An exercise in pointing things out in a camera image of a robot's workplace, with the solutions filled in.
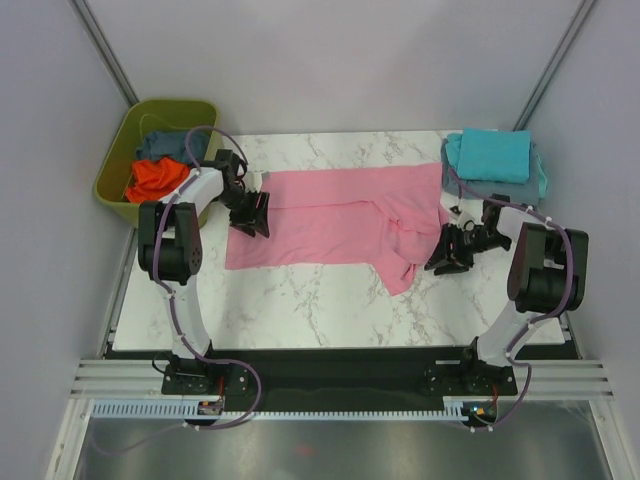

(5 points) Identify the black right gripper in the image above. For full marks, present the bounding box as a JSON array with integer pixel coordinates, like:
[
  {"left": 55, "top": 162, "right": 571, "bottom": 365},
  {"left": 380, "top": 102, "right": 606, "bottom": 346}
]
[{"left": 424, "top": 222, "right": 512, "bottom": 276}]

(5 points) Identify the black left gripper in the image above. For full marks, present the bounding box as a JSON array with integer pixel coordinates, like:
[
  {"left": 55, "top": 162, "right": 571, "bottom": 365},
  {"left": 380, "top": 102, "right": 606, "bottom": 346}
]
[{"left": 214, "top": 188, "right": 270, "bottom": 239}]

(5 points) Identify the pink t shirt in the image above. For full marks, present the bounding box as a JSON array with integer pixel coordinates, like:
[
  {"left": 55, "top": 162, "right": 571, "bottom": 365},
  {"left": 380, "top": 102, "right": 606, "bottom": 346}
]
[{"left": 225, "top": 163, "right": 448, "bottom": 296}]

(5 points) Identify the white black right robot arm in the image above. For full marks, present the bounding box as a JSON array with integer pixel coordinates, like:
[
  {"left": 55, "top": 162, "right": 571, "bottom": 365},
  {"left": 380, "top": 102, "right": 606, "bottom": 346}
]
[{"left": 425, "top": 195, "right": 589, "bottom": 394}]

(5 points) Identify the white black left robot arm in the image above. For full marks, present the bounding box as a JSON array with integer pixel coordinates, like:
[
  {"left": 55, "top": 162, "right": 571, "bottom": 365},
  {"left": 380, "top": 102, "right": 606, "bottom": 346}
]
[{"left": 138, "top": 149, "right": 270, "bottom": 396}]

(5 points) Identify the folded grey blue t shirt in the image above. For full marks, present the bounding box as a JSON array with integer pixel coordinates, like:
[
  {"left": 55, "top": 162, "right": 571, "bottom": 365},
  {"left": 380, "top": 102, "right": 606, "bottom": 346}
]
[{"left": 440, "top": 139, "right": 548, "bottom": 206}]

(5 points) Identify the folded turquoise t shirt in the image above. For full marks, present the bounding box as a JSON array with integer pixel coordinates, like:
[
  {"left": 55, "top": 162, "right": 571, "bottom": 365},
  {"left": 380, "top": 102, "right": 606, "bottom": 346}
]
[{"left": 445, "top": 128, "right": 532, "bottom": 184}]

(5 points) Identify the orange t shirt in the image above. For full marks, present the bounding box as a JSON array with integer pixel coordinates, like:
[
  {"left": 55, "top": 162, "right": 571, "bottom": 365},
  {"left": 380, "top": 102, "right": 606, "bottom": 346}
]
[{"left": 125, "top": 157, "right": 190, "bottom": 204}]

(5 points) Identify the dark teal t shirt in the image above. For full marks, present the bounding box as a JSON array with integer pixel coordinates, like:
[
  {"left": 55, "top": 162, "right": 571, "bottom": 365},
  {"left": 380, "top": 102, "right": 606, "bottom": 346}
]
[{"left": 135, "top": 131, "right": 210, "bottom": 166}]

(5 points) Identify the olive green plastic bin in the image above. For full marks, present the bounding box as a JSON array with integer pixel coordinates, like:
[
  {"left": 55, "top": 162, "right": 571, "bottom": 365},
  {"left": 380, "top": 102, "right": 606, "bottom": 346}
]
[{"left": 93, "top": 98, "right": 219, "bottom": 227}]

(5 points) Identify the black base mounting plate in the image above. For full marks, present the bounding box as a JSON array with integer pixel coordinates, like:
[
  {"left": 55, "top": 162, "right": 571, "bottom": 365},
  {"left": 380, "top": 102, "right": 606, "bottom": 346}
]
[{"left": 160, "top": 344, "right": 517, "bottom": 414}]

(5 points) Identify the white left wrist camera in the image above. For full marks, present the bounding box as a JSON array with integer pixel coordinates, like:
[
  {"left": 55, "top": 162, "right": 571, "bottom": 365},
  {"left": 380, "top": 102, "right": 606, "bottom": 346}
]
[{"left": 244, "top": 171, "right": 270, "bottom": 191}]

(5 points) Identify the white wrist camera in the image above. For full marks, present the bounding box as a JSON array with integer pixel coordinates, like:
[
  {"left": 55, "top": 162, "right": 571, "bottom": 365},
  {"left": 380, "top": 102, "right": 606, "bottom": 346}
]
[
  {"left": 244, "top": 171, "right": 270, "bottom": 191},
  {"left": 450, "top": 206, "right": 475, "bottom": 231}
]

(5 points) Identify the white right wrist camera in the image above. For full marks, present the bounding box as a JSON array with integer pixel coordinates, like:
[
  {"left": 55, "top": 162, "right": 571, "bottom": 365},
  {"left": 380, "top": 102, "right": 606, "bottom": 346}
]
[{"left": 450, "top": 206, "right": 475, "bottom": 231}]

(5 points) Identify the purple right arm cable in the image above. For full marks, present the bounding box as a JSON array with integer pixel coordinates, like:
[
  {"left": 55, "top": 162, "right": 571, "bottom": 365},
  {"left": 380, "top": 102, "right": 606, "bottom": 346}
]
[{"left": 444, "top": 164, "right": 576, "bottom": 434}]

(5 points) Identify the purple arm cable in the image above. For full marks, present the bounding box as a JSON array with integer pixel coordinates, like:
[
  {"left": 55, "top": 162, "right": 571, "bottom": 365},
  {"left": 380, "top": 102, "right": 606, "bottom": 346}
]
[
  {"left": 92, "top": 126, "right": 267, "bottom": 456},
  {"left": 444, "top": 164, "right": 576, "bottom": 434}
]

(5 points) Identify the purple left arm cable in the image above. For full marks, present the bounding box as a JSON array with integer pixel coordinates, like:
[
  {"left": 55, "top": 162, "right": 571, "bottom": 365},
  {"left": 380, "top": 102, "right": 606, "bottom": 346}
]
[{"left": 92, "top": 126, "right": 267, "bottom": 456}]

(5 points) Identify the white slotted cable duct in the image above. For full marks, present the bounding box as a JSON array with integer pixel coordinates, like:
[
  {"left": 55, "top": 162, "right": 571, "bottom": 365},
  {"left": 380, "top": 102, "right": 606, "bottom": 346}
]
[{"left": 92, "top": 399, "right": 468, "bottom": 421}]

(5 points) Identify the aluminium front rail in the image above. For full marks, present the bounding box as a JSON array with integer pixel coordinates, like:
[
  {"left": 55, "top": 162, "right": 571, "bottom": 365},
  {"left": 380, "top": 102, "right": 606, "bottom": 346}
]
[{"left": 70, "top": 359, "right": 614, "bottom": 401}]

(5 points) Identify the left aluminium corner post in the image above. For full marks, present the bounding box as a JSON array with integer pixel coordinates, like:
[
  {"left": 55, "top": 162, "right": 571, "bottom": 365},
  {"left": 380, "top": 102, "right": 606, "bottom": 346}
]
[{"left": 69, "top": 0, "right": 139, "bottom": 106}]

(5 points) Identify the aluminium corner post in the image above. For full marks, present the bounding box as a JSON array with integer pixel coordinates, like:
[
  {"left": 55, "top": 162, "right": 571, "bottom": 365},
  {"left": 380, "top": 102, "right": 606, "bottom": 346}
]
[
  {"left": 512, "top": 0, "right": 599, "bottom": 131},
  {"left": 69, "top": 0, "right": 139, "bottom": 106}
]

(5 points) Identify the right aluminium corner post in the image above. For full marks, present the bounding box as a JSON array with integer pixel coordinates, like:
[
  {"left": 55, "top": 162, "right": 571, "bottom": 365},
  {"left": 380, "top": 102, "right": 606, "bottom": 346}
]
[{"left": 512, "top": 0, "right": 599, "bottom": 131}]

